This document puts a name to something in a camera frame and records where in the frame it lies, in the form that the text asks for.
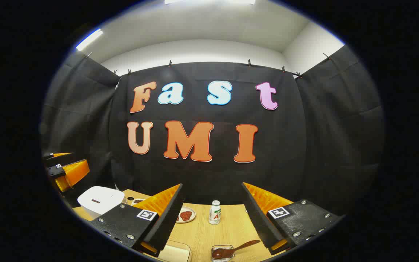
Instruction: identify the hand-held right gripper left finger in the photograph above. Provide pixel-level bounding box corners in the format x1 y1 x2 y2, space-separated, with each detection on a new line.
89 183 185 257

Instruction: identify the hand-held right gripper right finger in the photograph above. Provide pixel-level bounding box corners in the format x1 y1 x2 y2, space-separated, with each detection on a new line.
241 182 343 255

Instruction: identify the brown wooden spoon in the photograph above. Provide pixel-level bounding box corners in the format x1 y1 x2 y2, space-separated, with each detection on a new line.
212 239 261 259

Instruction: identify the white rice cooker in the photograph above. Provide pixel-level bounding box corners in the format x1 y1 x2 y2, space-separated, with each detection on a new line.
77 186 125 219

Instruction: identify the metal wire chopstick holder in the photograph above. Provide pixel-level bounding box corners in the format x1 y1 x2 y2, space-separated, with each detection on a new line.
211 245 235 262

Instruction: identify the clear rice container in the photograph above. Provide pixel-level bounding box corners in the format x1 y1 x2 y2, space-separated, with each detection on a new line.
157 240 192 262

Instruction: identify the round white plate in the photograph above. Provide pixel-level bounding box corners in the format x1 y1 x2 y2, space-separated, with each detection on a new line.
176 206 196 223

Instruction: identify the white drink bottle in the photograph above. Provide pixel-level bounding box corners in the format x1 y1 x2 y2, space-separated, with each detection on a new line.
209 200 222 225

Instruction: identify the black backdrop cloth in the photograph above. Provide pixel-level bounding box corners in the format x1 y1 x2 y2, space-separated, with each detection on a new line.
39 45 386 219

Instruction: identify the long ceiling light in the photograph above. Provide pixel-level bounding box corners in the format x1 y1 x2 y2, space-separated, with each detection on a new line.
76 28 104 51

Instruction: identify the wide ceiling light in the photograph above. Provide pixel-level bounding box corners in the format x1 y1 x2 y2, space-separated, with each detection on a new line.
164 0 255 5

